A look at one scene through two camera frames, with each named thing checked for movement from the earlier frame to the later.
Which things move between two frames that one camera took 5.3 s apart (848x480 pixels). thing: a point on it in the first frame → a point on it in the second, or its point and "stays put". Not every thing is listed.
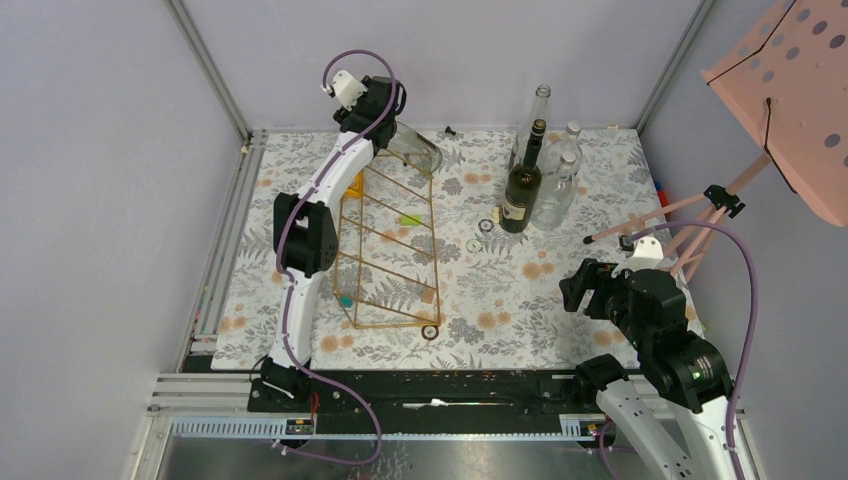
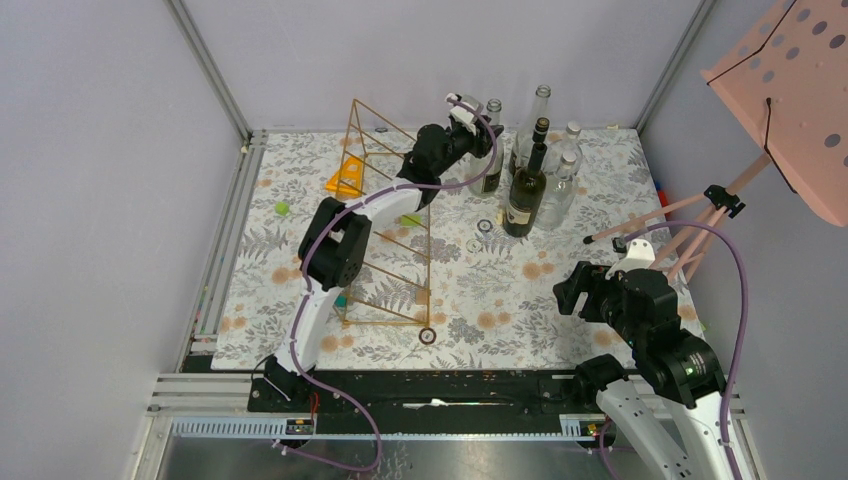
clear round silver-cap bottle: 556,194 stays put
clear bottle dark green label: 559,147 stays put
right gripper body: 608,298 stays put
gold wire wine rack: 386,267 stays put
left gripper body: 351,105 → 459,144
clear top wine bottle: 412,146 → 485,177
